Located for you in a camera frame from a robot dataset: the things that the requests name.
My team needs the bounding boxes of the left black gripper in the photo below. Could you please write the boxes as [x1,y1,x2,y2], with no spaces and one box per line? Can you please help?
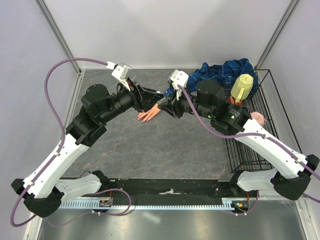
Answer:
[100,77,164,124]

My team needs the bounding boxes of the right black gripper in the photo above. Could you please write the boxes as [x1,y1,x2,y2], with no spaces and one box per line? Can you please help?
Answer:
[158,84,214,120]

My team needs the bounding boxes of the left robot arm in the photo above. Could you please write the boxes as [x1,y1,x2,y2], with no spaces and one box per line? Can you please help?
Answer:
[11,81,163,218]

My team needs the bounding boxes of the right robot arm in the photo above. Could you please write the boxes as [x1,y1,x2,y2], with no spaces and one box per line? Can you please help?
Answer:
[158,78,320,201]

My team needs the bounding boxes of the mannequin hand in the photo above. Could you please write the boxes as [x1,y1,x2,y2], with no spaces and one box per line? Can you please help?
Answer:
[137,103,161,123]

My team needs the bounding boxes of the orange cup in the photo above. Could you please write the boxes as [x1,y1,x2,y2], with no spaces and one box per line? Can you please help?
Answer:
[228,95,242,106]

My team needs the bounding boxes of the blue plaid shirt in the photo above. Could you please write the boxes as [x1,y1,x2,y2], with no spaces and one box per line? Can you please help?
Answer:
[162,58,260,102]

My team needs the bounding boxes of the yellow mug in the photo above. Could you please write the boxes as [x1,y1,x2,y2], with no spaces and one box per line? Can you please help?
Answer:
[230,74,254,103]

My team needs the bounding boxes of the pink mug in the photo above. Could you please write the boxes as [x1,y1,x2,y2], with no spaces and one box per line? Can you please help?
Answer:
[250,111,267,127]

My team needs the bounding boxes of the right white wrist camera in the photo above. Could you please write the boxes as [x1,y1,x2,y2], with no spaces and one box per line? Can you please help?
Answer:
[165,69,189,100]

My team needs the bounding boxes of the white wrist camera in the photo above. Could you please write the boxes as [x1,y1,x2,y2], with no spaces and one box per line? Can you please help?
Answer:
[165,69,189,100]
[106,61,132,91]

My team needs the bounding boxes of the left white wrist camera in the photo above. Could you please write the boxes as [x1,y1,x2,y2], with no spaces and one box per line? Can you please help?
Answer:
[106,61,132,91]

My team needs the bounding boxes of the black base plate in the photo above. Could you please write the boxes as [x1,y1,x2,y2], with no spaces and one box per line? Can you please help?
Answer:
[104,178,257,203]

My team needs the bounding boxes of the black wire rack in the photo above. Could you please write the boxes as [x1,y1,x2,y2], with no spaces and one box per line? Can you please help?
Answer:
[226,81,307,179]

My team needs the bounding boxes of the light blue cable duct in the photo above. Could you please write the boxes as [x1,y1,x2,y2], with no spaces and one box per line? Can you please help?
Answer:
[59,197,250,212]

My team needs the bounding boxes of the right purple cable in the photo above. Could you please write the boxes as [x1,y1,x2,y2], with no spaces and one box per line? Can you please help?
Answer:
[177,84,320,203]

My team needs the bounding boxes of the purple cable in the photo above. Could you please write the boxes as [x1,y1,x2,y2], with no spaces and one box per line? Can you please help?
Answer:
[177,84,320,203]
[9,57,108,227]

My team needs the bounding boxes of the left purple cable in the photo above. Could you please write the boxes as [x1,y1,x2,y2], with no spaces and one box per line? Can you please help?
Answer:
[9,57,108,227]

